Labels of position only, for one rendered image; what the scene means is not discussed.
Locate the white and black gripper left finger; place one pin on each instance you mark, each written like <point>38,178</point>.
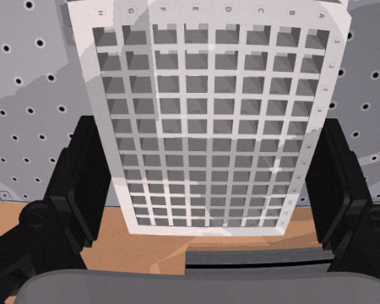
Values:
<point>70,213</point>

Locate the white well plate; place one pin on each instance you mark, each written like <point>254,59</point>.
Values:
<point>184,166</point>

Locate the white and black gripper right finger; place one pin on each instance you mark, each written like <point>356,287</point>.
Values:
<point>345,218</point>

